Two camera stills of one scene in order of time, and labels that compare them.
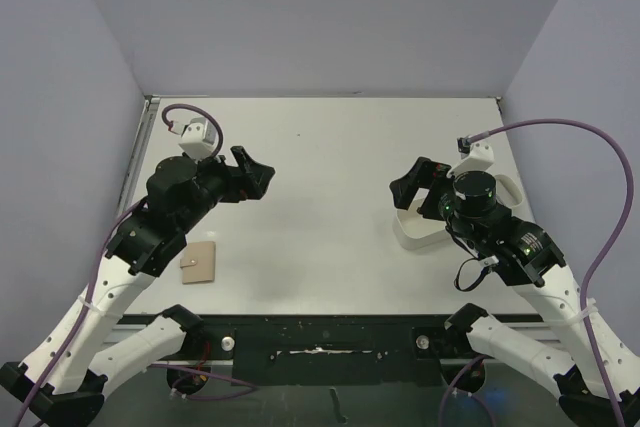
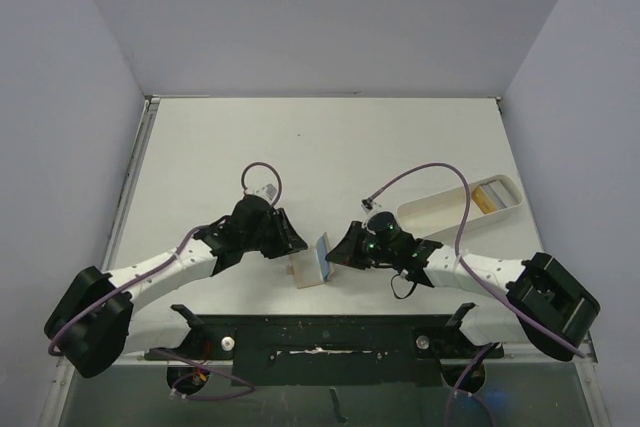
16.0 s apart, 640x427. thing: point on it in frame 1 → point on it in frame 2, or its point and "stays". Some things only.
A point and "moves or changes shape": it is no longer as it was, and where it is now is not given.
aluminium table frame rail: [151, 107] stays
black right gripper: [430, 187] → [355, 242]
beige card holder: [199, 265] moves or changes shape
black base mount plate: [387, 350] stays
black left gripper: [245, 181] → [290, 242]
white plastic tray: [414, 229] stays
